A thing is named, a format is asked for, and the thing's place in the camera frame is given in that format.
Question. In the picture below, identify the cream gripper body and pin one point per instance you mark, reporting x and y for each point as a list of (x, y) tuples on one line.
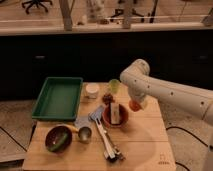
[(143, 104)]

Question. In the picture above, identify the red orange apple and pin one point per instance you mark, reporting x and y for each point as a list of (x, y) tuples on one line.
[(134, 106)]

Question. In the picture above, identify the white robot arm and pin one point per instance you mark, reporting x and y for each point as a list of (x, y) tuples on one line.
[(196, 101)]

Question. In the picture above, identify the green translucent cup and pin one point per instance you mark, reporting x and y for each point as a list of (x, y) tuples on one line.
[(114, 85)]

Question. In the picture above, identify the white paper cup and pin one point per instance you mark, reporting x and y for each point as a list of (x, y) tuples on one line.
[(92, 90)]

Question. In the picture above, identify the small metal cup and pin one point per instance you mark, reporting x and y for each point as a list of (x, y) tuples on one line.
[(85, 134)]

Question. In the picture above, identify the brown pinecone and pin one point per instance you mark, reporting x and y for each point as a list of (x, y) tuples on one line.
[(108, 98)]

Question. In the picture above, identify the metal tongs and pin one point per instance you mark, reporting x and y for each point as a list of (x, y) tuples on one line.
[(117, 152)]

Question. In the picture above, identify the green plastic tray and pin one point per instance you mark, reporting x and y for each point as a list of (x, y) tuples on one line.
[(58, 99)]

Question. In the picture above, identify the dark brown bowl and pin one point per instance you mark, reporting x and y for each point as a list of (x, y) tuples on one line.
[(54, 134)]

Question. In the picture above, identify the black chair base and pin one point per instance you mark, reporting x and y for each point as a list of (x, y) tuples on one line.
[(127, 12)]

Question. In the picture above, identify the green cucumber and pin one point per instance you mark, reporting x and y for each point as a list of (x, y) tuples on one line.
[(56, 145)]

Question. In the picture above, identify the black office chair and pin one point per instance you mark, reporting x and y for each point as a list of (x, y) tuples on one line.
[(38, 3)]

